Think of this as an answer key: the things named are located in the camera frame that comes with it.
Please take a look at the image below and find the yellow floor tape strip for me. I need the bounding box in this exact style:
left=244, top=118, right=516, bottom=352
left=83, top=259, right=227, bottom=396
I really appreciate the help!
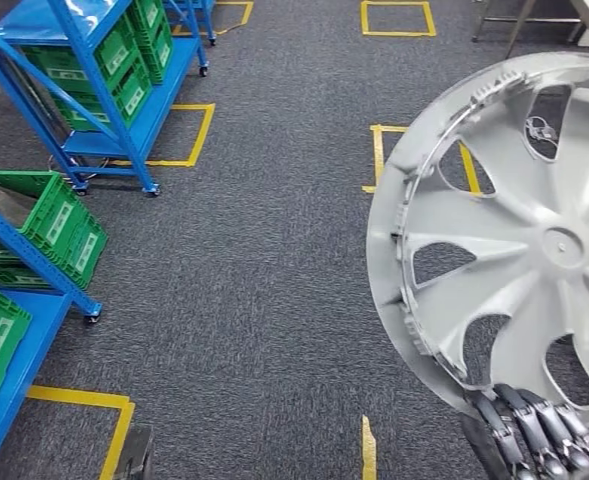
left=361, top=415, right=378, bottom=480

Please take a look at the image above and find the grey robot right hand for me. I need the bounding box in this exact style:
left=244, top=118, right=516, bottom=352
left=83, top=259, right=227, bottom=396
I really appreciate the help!
left=461, top=382, right=589, bottom=480

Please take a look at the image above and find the yellow floor tape square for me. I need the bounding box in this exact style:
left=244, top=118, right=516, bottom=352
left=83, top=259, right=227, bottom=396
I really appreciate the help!
left=361, top=123, right=483, bottom=197

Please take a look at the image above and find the blue metal shelf rack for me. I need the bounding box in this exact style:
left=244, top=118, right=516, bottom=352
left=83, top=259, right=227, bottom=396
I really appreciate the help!
left=163, top=0, right=219, bottom=48
left=0, top=192, right=104, bottom=480
left=0, top=0, right=210, bottom=198

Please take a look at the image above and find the grey wheel hubcap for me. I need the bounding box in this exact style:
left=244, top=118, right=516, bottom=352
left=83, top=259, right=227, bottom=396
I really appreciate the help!
left=365, top=51, right=589, bottom=422

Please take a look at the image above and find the green plastic crate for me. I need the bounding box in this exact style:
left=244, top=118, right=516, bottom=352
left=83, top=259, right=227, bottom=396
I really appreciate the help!
left=0, top=278, right=32, bottom=407
left=0, top=168, right=109, bottom=291
left=126, top=0, right=175, bottom=85
left=21, top=13, right=154, bottom=132

